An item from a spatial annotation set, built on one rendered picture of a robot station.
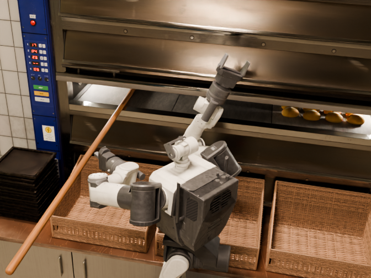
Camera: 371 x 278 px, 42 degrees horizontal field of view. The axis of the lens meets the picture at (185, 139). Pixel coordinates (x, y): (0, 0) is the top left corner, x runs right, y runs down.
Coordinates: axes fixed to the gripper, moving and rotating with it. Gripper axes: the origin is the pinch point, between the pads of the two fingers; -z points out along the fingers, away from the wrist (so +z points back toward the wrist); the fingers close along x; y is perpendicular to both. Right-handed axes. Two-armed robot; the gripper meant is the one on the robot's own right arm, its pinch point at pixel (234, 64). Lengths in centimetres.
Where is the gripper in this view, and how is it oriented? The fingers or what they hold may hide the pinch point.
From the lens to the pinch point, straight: 202.2
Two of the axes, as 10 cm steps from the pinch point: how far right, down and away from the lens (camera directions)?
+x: -8.7, -2.3, -4.3
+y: -2.3, -5.9, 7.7
